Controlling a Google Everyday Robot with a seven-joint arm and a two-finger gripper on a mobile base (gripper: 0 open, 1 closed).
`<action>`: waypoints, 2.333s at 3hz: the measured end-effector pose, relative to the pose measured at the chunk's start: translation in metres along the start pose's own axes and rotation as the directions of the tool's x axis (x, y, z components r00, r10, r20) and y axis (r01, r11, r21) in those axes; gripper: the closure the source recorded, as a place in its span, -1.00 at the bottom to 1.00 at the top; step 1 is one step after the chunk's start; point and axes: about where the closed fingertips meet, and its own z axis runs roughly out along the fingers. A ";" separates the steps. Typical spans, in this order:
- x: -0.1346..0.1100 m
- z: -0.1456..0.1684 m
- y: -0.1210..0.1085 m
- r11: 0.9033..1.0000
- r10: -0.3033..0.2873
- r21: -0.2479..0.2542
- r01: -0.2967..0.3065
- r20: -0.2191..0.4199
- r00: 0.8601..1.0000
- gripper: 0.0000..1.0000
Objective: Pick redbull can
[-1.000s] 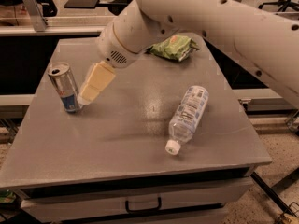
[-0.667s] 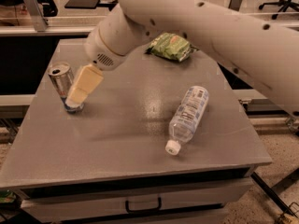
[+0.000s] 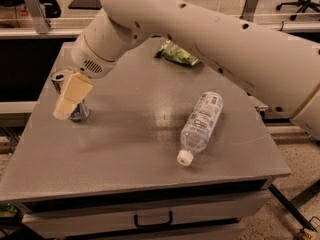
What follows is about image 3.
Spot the black desk with stand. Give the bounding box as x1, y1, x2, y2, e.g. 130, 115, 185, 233
68, 0, 101, 10

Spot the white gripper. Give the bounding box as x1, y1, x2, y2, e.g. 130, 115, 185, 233
53, 34, 116, 120

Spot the metal rail bracket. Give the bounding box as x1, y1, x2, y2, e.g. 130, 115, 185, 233
24, 0, 50, 34
240, 0, 259, 22

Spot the right metal rail bracket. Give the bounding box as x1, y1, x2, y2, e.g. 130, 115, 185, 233
240, 0, 259, 22

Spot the left metal rail bracket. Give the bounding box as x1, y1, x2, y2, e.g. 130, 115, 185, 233
24, 0, 50, 34

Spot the clear plastic water bottle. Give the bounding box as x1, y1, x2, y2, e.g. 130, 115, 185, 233
177, 92, 224, 166

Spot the black drawer handle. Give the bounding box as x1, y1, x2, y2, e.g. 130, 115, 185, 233
134, 211, 173, 229

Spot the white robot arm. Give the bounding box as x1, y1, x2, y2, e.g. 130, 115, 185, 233
54, 0, 320, 139

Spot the black office chair base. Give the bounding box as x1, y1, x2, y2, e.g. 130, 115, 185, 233
276, 0, 320, 21

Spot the grey cabinet drawer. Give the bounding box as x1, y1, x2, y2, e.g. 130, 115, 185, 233
23, 190, 270, 240

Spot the green chip bag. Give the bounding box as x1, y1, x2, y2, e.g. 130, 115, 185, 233
155, 40, 200, 67

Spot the silver blue Red Bull can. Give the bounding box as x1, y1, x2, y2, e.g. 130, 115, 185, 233
51, 67, 92, 121

